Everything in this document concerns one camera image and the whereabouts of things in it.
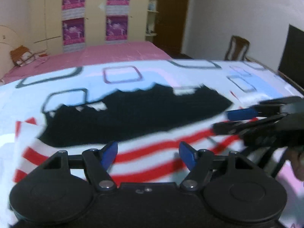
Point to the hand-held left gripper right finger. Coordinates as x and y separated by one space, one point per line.
187 155

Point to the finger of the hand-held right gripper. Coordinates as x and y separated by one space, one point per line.
241 114
237 126

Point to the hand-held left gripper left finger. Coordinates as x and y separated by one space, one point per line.
109 153

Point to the striped knit sweater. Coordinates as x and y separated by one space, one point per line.
118 123

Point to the wooden chair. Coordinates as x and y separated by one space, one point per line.
237 47

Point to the black television screen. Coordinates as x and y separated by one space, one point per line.
293 57

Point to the printed blanket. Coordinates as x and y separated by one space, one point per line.
154 76

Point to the pink bed sheet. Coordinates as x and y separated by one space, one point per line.
95 54

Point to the brown wooden door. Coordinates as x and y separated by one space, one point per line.
172 19

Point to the orange patterned pillow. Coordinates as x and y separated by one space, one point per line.
22 55

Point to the cream corner shelf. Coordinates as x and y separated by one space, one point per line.
152 11

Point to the cream wardrobe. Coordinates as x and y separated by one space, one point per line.
95 16

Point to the cream headboard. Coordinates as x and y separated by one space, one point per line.
7 42

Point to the wooden bed frame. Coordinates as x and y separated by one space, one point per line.
292 83

